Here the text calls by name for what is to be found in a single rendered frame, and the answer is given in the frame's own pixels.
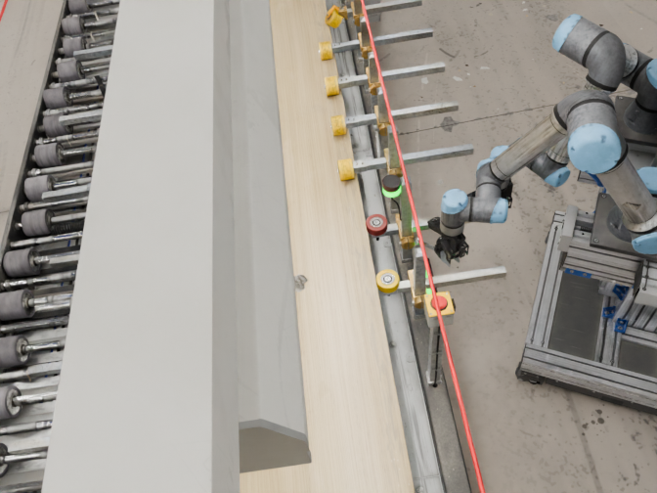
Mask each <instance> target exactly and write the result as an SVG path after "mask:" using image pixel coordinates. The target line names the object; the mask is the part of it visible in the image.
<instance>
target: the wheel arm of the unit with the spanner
mask: <svg viewBox="0 0 657 493"><path fill-rule="evenodd" d="M430 219H432V218H427V219H420V220H418V224H419V228H420V231H422V230H428V229H430V228H429V227H428V224H427V221H428V220H430ZM387 226H388V227H387V231H386V232H385V233H384V234H382V235H380V236H373V235H372V238H380V237H385V236H391V235H397V234H399V231H398V225H397V223H395V224H389V225H387ZM412 228H413V232H415V231H416V224H415V222H414V221H412Z"/></svg>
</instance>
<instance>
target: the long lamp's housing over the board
mask: <svg viewBox="0 0 657 493"><path fill-rule="evenodd" d="M229 3H230V47H231V91H232V136H233V180H234V225H235V269H236V314H237V358H238V402H239V447H240V473H244V472H251V471H263V470H270V469H277V468H284V467H291V466H297V465H304V464H311V463H312V455H311V451H310V449H309V439H308V427H307V417H306V406H305V395H304V384H303V373H302V362H301V351H300V340H299V330H298V318H297V307H296V296H295V285H294V275H293V264H292V252H291V241H290V231H289V220H288V209H287V197H286V186H285V166H284V155H283V144H282V132H281V122H280V111H279V100H278V89H277V78H276V67H275V56H274V45H273V34H272V24H271V12H270V1H269V0H229Z"/></svg>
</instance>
